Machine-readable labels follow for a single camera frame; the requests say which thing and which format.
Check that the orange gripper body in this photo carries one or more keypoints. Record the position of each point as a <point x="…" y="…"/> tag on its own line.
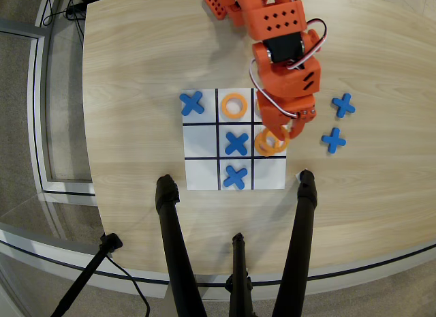
<point x="274" y="113"/>

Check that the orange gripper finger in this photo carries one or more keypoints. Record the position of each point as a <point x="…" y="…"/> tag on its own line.
<point x="301" y="121"/>
<point x="278" y="130"/>

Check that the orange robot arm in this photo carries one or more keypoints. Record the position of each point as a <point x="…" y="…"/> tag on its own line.
<point x="276" y="20"/>

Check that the orange robot base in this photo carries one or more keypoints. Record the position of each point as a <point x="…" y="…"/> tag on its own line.
<point x="214" y="3"/>

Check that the blue foam cross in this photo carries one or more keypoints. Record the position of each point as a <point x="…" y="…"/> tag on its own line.
<point x="236" y="144"/>
<point x="235" y="177"/>
<point x="334" y="140"/>
<point x="192" y="103"/>
<point x="343" y="105"/>

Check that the small white tape piece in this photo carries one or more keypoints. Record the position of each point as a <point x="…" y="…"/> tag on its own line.
<point x="297" y="176"/>

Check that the white tic-tac-toe grid sheet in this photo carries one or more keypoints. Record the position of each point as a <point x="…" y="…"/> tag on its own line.
<point x="201" y="139"/>

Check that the black tripod leg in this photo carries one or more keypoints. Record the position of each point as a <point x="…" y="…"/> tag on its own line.
<point x="298" y="235"/>
<point x="173" y="235"/>
<point x="240" y="272"/>

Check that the thin black stand leg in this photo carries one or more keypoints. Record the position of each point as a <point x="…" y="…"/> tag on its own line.
<point x="85" y="272"/>

